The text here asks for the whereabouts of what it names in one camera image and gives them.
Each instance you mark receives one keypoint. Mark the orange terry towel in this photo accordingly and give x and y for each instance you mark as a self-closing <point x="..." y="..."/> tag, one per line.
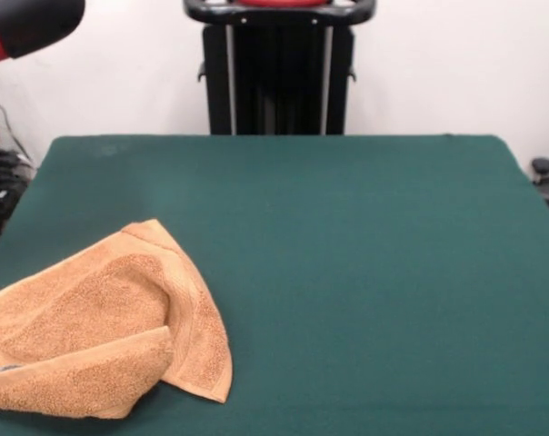
<point x="97" y="309"/>

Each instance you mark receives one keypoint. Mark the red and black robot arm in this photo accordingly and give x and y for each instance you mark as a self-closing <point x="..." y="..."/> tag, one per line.
<point x="29" y="22"/>

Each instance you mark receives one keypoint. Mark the dark green table cloth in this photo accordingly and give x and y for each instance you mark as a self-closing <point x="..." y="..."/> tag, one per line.
<point x="370" y="272"/>

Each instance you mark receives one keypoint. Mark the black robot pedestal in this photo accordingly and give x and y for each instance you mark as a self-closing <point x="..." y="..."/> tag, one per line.
<point x="279" y="82"/>

